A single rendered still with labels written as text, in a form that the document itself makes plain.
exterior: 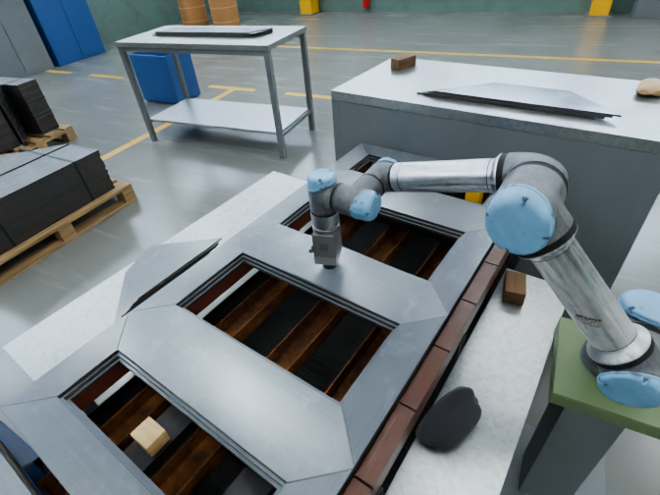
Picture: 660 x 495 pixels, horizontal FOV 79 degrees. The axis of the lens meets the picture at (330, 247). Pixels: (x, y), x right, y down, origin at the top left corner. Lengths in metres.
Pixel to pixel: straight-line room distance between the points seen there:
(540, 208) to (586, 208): 0.99
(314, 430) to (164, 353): 0.43
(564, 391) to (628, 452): 0.90
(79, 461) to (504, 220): 0.95
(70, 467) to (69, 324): 0.55
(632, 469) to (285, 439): 1.44
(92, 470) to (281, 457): 0.37
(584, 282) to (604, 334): 0.12
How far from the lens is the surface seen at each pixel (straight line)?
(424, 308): 1.09
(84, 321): 1.46
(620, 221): 1.77
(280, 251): 1.29
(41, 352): 1.45
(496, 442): 1.11
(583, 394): 1.19
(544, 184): 0.82
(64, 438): 1.09
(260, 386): 0.97
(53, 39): 9.21
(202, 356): 1.07
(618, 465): 2.01
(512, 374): 1.22
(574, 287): 0.88
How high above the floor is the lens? 1.64
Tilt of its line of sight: 39 degrees down
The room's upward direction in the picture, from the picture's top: 5 degrees counter-clockwise
